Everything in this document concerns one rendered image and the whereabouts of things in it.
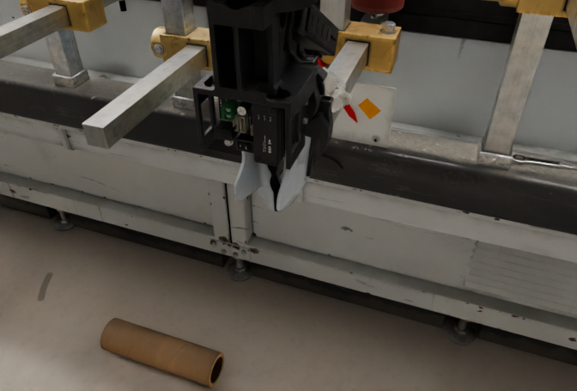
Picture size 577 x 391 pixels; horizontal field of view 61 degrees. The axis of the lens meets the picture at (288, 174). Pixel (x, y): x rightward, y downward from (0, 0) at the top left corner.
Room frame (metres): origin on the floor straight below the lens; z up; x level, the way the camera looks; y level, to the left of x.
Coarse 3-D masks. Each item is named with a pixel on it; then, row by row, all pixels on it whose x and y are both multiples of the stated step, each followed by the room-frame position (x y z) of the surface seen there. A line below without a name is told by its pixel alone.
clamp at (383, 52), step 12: (348, 24) 0.68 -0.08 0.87; (360, 24) 0.68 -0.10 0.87; (372, 24) 0.68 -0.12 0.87; (348, 36) 0.65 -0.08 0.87; (360, 36) 0.64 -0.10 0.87; (372, 36) 0.64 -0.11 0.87; (384, 36) 0.64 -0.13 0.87; (396, 36) 0.64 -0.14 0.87; (336, 48) 0.65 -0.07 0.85; (372, 48) 0.64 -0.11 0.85; (384, 48) 0.63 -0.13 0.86; (396, 48) 0.64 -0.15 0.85; (324, 60) 0.66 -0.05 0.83; (372, 60) 0.64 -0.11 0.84; (384, 60) 0.63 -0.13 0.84; (396, 60) 0.66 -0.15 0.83; (384, 72) 0.63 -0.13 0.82
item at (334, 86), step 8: (328, 72) 0.52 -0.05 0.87; (328, 80) 0.49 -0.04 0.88; (336, 80) 0.50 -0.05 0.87; (328, 88) 0.49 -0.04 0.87; (336, 88) 0.48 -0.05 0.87; (344, 88) 0.50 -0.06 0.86; (336, 96) 0.46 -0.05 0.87; (344, 96) 0.47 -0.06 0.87; (336, 104) 0.46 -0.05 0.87; (344, 104) 0.46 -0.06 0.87
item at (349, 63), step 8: (368, 16) 0.74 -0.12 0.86; (376, 16) 0.74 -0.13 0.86; (384, 16) 0.74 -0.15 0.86; (344, 48) 0.62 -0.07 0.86; (352, 48) 0.62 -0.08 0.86; (360, 48) 0.62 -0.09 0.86; (344, 56) 0.59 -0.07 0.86; (352, 56) 0.59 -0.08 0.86; (360, 56) 0.59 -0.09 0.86; (336, 64) 0.57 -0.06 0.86; (344, 64) 0.57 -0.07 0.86; (352, 64) 0.57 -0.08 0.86; (360, 64) 0.59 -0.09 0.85; (336, 72) 0.55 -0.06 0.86; (344, 72) 0.55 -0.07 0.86; (352, 72) 0.55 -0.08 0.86; (360, 72) 0.60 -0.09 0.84; (344, 80) 0.53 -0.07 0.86; (352, 80) 0.56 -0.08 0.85; (352, 88) 0.56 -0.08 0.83; (336, 112) 0.49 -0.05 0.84; (280, 168) 0.37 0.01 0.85
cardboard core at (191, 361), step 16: (112, 320) 0.78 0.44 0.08; (112, 336) 0.74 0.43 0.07; (128, 336) 0.73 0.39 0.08; (144, 336) 0.73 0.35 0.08; (160, 336) 0.73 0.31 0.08; (128, 352) 0.70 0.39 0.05; (144, 352) 0.70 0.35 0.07; (160, 352) 0.69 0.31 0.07; (176, 352) 0.69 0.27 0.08; (192, 352) 0.69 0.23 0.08; (208, 352) 0.69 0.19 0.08; (160, 368) 0.67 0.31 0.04; (176, 368) 0.66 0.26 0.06; (192, 368) 0.65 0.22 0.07; (208, 368) 0.65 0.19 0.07; (208, 384) 0.63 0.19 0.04
